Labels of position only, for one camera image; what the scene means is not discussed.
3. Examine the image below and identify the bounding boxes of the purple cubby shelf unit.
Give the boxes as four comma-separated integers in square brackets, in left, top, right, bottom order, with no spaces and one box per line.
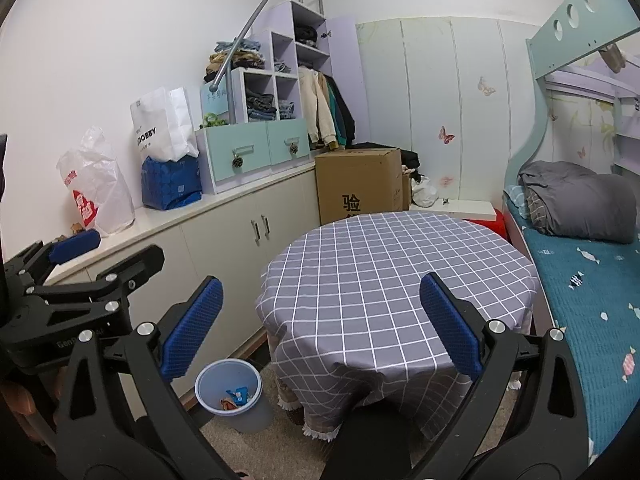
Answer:
[229,0,331,124]

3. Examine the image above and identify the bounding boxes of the folded black clothes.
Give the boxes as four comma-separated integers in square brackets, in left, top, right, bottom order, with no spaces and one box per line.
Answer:
[292,24,319,47]

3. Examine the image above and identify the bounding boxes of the purple cupboard door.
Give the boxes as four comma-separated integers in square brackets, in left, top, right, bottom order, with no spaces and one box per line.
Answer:
[325,16,362,144]

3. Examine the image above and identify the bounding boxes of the white low platform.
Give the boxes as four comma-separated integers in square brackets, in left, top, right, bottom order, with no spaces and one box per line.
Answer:
[409,199,496,221]

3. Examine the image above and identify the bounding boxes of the teal printed bed sheet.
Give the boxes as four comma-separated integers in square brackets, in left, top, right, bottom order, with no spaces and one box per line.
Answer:
[520,230,640,461]

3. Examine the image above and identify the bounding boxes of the mint bunk bed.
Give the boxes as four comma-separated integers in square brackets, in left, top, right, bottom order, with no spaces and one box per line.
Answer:
[502,0,640,471]

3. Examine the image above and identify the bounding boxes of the blue checked pillow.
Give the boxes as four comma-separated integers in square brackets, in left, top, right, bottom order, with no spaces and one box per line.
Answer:
[502,185,531,221]

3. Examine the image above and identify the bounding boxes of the grey metal handrail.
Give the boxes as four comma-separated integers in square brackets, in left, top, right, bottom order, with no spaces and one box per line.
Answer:
[210,0,327,92]

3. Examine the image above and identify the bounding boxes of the light blue waste bin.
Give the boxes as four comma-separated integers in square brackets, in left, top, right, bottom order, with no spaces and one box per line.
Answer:
[194,358,275,435]

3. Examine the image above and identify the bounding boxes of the white cabinet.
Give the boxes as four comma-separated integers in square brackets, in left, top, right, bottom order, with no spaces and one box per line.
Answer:
[45,165,321,411]

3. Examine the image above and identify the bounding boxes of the brown object on bunk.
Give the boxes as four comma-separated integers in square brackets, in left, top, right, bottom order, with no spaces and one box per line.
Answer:
[597,45,626,72]

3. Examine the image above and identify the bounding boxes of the white paper bag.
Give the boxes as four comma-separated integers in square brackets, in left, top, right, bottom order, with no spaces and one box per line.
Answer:
[131,86,199,163]

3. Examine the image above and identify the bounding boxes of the red stool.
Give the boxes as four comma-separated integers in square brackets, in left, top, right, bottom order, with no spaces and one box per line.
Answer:
[465,210,509,239]

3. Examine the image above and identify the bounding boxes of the mint drawer unit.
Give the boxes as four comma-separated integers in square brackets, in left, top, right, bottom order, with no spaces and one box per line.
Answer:
[195,119,311,196]

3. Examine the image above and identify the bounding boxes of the light blue card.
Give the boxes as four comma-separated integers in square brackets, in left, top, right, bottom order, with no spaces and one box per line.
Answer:
[200,82,232,121]

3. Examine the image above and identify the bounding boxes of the grey duvet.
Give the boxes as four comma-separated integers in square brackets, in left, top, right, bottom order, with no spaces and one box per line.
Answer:
[517,161,638,244]

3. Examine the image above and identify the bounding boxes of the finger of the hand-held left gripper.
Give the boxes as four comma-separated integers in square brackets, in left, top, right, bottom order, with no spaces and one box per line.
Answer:
[30,245,166,314]
[5,229,101,287]

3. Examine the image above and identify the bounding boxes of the blue bag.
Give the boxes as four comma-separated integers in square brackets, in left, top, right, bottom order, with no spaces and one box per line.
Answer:
[141,155,203,211]

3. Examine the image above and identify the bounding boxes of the pale green wardrobe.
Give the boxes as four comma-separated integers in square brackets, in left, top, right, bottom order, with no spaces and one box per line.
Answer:
[357,17,546,211]

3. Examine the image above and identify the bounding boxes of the small white plastic bag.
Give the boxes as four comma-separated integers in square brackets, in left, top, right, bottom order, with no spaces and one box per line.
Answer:
[411,176,440,209]

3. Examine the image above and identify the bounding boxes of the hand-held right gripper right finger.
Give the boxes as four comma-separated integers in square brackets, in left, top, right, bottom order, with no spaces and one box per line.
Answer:
[415,272,591,480]

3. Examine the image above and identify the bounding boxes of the black chair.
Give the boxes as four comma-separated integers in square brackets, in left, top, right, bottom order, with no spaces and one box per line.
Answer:
[320,400,416,480]

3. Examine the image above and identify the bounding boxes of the black hanging jacket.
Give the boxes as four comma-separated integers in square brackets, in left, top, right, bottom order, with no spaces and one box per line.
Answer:
[330,75,356,144]

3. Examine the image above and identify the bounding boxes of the grey checked tablecloth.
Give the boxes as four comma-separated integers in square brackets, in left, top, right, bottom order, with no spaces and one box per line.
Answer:
[255,211,543,441]

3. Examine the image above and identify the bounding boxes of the large cardboard box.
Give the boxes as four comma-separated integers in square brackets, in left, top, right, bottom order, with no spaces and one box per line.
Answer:
[314,146,404,227]

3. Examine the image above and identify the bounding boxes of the green hanging garment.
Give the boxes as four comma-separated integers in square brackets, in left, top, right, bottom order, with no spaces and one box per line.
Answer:
[327,77,347,146]

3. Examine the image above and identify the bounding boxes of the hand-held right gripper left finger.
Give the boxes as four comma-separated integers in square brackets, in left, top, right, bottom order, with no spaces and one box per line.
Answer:
[56,276,236,480]

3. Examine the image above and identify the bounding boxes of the white red printed plastic bag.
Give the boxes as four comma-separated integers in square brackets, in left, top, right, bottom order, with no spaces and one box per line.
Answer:
[56,127,136,237]

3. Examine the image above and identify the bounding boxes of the cream hanging jacket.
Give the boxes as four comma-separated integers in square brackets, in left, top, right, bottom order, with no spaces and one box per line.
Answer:
[298,67,335,151]

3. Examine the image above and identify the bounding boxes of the stack of folded clothes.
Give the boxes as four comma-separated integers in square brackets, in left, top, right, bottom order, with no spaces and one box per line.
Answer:
[202,40,266,84]

